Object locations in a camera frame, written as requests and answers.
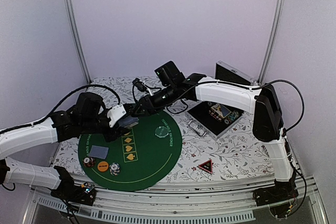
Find right aluminium frame post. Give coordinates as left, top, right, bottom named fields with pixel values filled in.
left=258, top=0, right=285, bottom=84

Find round green poker mat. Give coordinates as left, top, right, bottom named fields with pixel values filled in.
left=78, top=111, right=182, bottom=191

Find blue backed cards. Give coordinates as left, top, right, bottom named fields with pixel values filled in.
left=118, top=116, right=139, bottom=129

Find boxed card deck in case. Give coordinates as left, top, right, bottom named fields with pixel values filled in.
left=209, top=103, right=231, bottom=121

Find clear dealer button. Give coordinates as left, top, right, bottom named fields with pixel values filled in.
left=154, top=126, right=169, bottom=138

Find left aluminium frame post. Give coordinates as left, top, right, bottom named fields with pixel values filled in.
left=64, top=0, right=91, bottom=83

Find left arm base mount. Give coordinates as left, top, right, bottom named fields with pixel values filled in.
left=50, top=182, right=97, bottom=206

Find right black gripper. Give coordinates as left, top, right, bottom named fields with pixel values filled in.
left=131, top=83, right=178, bottom=116

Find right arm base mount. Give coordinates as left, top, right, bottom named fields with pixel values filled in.
left=253, top=181, right=299, bottom=206

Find aluminium poker chip case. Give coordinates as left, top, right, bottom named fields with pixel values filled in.
left=186, top=61, right=258, bottom=140

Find aluminium frame post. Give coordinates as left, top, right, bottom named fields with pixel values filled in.
left=64, top=0, right=91, bottom=83
left=258, top=0, right=285, bottom=84

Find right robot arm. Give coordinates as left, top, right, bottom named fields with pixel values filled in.
left=132, top=61, right=297, bottom=201

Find front row poker chips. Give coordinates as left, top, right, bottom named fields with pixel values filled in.
left=224, top=111, right=241, bottom=125

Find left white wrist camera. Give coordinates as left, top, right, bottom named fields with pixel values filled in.
left=107, top=104, right=126, bottom=128

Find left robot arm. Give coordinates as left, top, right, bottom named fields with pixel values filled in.
left=1, top=92, right=133, bottom=200

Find dark red chip stack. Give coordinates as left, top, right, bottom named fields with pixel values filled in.
left=82, top=157, right=96, bottom=168

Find red black triangular button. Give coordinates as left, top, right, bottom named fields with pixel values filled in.
left=197, top=159, right=213, bottom=174

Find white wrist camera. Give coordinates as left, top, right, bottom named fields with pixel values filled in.
left=132, top=78, right=153, bottom=96
left=107, top=104, right=126, bottom=128

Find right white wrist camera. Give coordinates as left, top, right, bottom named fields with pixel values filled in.
left=132, top=78, right=153, bottom=96

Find dealt cards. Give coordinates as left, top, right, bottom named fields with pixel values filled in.
left=88, top=145, right=109, bottom=159

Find orange big blind button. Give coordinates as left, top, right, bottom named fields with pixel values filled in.
left=97, top=161, right=109, bottom=173

